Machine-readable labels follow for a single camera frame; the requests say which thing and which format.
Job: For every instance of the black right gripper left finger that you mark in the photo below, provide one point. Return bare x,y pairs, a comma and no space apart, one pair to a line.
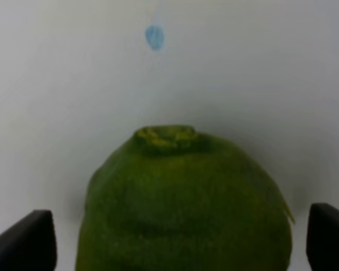
30,243

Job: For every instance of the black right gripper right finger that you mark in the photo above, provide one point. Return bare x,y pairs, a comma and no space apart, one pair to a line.
322,243

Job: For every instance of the green lime fruit toy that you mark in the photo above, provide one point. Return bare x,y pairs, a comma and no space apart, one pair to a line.
173,198

